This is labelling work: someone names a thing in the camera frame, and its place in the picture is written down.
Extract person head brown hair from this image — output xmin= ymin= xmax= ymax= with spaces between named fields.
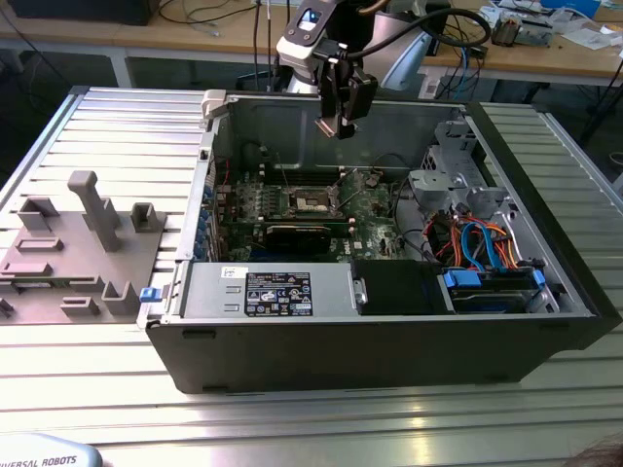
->
xmin=567 ymin=432 xmax=623 ymax=467

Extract grey case latch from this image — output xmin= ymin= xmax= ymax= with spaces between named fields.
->
xmin=201 ymin=90 xmax=230 ymax=121

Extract pale blue teach pendant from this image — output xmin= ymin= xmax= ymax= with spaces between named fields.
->
xmin=0 ymin=432 xmax=105 ymax=467

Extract black camera cable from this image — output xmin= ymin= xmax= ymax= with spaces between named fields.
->
xmin=339 ymin=7 xmax=493 ymax=58

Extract black PC case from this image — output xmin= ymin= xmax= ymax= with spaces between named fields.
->
xmin=144 ymin=89 xmax=623 ymax=395

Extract silver hard disk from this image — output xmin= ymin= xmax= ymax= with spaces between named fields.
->
xmin=450 ymin=287 xmax=531 ymax=315

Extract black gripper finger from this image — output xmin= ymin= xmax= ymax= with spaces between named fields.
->
xmin=334 ymin=59 xmax=381 ymax=141
xmin=317 ymin=56 xmax=343 ymax=122

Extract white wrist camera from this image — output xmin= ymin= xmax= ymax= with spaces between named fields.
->
xmin=275 ymin=0 xmax=342 ymax=79

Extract CPU socket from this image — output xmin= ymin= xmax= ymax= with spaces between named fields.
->
xmin=286 ymin=184 xmax=345 ymax=219

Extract orange wire bundle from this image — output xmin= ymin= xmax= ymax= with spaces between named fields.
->
xmin=486 ymin=223 xmax=522 ymax=269
xmin=427 ymin=213 xmax=463 ymax=267

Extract blue disk carrier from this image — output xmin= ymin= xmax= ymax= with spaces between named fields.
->
xmin=435 ymin=266 xmax=546 ymax=315

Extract grey electronic device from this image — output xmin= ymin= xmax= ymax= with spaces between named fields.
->
xmin=516 ymin=21 xmax=556 ymax=49

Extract metal socket cover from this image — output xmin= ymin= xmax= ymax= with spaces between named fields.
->
xmin=330 ymin=167 xmax=374 ymax=218

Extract blue expansion card retainer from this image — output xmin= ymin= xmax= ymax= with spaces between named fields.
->
xmin=192 ymin=184 xmax=215 ymax=259

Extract black graphics card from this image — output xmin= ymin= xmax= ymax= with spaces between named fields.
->
xmin=255 ymin=219 xmax=354 ymax=255

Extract wooden desk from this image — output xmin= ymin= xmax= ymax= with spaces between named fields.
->
xmin=418 ymin=0 xmax=623 ymax=89
xmin=0 ymin=0 xmax=303 ymax=89

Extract grey power supply unit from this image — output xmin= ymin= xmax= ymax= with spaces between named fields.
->
xmin=167 ymin=261 xmax=367 ymax=322

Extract grey parts rack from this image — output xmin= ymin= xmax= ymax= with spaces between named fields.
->
xmin=0 ymin=169 xmax=169 ymax=326

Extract CPU cooler heatsink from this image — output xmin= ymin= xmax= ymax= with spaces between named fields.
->
xmin=490 ymin=14 xmax=525 ymax=49

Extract metal locking lever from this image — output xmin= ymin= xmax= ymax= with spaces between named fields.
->
xmin=273 ymin=150 xmax=294 ymax=194

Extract grey metal case bracket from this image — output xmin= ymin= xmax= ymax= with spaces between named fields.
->
xmin=421 ymin=119 xmax=484 ymax=177

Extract blue cardboard box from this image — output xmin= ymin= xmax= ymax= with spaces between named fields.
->
xmin=539 ymin=0 xmax=603 ymax=18

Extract blue data wire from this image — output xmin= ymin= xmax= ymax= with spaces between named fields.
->
xmin=459 ymin=221 xmax=505 ymax=273

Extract silver CPU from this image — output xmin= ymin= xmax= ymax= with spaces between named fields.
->
xmin=313 ymin=115 xmax=342 ymax=140

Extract white paper sheets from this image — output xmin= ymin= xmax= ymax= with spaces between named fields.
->
xmin=559 ymin=26 xmax=623 ymax=53

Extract green motherboard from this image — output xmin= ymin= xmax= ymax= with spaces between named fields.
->
xmin=213 ymin=167 xmax=415 ymax=264

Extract grey metal drive cage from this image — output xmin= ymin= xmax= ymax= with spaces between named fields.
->
xmin=407 ymin=167 xmax=512 ymax=215

